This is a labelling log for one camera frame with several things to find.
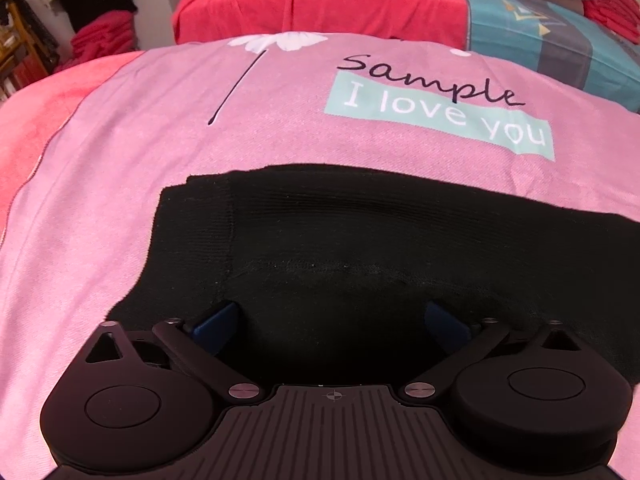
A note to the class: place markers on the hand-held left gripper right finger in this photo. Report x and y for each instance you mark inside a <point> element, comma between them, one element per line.
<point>444,325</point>

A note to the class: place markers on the red bed cover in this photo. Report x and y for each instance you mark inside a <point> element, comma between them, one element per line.
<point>320,5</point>

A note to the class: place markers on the coral bed sheet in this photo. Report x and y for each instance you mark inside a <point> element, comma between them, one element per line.
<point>45,120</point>

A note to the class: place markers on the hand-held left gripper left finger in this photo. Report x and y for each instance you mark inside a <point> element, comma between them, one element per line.
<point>216,326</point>

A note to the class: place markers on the black pants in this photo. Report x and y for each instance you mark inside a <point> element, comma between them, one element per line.
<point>360,240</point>

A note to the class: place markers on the blue grey striped quilt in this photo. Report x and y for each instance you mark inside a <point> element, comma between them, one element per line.
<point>545,35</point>

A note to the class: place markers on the pink printed blanket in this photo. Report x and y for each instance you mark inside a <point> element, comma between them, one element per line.
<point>150,135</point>

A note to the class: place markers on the stack of red folded cloths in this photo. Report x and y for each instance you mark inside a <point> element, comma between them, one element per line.
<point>615,5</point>
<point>102,40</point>

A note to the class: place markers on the wooden shelf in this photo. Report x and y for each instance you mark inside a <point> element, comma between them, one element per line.
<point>20,55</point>

